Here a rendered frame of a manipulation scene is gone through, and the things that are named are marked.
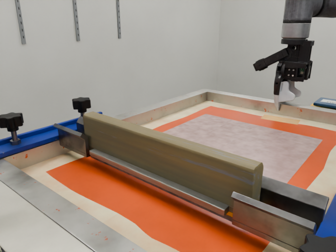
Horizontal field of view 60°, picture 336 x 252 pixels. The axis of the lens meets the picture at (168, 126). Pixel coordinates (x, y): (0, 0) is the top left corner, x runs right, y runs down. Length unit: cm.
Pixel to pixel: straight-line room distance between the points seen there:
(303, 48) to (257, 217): 63
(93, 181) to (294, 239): 35
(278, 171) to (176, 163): 24
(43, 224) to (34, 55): 230
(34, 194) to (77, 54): 235
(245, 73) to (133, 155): 401
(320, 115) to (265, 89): 344
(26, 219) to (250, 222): 26
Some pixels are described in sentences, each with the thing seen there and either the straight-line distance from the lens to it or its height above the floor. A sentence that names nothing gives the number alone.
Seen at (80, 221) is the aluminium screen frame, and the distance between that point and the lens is 41.
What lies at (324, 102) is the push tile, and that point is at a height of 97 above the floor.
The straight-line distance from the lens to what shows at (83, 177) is 58.
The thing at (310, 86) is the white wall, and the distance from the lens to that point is 418.
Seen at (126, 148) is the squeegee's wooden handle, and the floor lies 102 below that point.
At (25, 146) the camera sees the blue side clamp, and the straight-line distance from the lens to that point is 64.
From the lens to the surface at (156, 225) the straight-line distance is 44.
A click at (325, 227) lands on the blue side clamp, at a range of 41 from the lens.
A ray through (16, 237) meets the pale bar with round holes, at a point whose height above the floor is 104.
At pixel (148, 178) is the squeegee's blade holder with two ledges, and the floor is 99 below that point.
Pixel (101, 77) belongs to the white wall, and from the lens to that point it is 295.
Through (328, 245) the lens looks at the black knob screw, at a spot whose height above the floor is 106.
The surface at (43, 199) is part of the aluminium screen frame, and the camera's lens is 47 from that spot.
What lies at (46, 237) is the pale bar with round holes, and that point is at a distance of 31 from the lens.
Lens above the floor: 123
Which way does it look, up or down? 20 degrees down
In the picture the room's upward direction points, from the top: straight up
